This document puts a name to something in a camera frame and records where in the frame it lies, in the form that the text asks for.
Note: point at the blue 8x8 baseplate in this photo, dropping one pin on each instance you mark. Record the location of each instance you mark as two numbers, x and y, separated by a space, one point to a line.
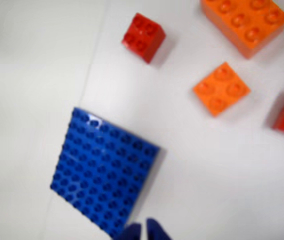
102 170

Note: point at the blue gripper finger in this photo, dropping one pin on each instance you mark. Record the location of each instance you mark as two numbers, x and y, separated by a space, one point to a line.
157 231
132 232

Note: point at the orange 2x4 block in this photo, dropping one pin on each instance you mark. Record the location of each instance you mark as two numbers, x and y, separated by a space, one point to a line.
244 22

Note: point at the orange 2x2 block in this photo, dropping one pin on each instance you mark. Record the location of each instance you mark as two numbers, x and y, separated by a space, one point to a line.
220 87

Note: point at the red 2x2 block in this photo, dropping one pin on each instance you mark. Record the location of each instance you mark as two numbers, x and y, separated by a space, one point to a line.
142 35

